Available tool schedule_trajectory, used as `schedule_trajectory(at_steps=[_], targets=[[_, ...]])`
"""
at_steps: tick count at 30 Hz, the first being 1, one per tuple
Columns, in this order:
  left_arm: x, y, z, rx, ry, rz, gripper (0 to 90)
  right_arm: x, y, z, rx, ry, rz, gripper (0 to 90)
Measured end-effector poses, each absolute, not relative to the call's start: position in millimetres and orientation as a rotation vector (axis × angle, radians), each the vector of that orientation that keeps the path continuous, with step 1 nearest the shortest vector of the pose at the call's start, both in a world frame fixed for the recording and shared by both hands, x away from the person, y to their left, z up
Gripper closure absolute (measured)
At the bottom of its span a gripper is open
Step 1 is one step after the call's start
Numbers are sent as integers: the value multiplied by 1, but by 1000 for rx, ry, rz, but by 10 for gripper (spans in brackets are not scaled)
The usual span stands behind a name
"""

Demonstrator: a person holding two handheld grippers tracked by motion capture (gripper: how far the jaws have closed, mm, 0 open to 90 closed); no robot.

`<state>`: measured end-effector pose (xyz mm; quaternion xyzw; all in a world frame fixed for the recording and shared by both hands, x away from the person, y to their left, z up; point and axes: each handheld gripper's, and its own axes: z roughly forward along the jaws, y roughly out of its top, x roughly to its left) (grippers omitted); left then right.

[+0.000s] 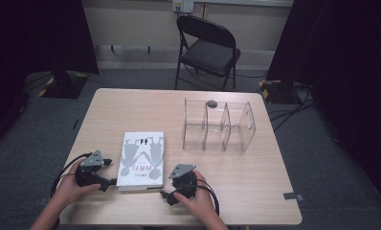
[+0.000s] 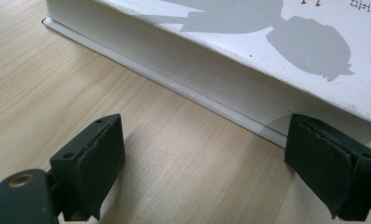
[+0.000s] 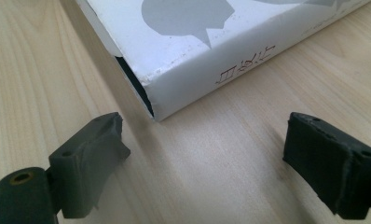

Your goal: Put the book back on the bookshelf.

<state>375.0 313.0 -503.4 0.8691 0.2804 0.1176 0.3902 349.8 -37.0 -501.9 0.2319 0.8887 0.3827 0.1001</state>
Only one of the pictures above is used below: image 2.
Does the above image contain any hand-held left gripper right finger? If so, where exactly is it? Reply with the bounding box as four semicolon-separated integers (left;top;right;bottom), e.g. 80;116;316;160
283;113;371;222

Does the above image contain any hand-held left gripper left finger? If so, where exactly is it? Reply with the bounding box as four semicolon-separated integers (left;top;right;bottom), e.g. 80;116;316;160
48;113;127;222

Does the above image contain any thick white book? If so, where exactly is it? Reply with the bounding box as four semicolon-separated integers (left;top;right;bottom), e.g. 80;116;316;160
41;0;371;149

